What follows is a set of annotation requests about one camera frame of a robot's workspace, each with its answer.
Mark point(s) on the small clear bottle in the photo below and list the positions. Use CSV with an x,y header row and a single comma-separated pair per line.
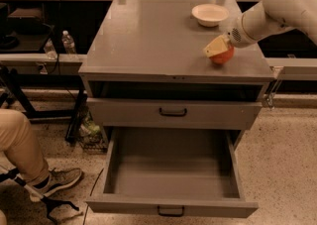
x,y
50,50

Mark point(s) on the white bowl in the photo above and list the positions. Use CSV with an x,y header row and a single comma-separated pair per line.
x,y
209,15

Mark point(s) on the red apple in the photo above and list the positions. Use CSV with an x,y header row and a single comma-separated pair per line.
x,y
223,57

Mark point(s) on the black chair base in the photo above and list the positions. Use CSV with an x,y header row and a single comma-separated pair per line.
x,y
51,204

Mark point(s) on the black drawer handle upper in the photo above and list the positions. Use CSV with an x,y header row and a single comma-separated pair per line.
x,y
172,113

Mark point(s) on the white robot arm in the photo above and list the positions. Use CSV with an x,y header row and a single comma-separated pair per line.
x,y
266,18

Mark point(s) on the black drawer handle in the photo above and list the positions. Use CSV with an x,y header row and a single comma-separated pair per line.
x,y
172,113
170,211

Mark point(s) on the clear water bottle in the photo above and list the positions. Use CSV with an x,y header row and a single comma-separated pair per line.
x,y
68,43

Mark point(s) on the closed grey drawer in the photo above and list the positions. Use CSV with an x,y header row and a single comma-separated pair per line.
x,y
200,114

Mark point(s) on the open grey drawer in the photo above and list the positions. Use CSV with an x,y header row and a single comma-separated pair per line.
x,y
150,167

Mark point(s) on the grey sneaker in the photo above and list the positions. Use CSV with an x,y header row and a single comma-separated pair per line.
x,y
58,180

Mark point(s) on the black drawer handle lower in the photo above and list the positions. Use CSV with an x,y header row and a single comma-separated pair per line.
x,y
170,211

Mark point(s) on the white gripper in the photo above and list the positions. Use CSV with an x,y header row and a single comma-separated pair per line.
x,y
235,35

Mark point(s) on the person leg khaki trousers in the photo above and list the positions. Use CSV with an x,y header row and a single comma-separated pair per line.
x,y
21,147

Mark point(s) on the grey drawer cabinet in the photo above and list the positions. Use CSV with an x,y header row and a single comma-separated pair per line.
x,y
153,49

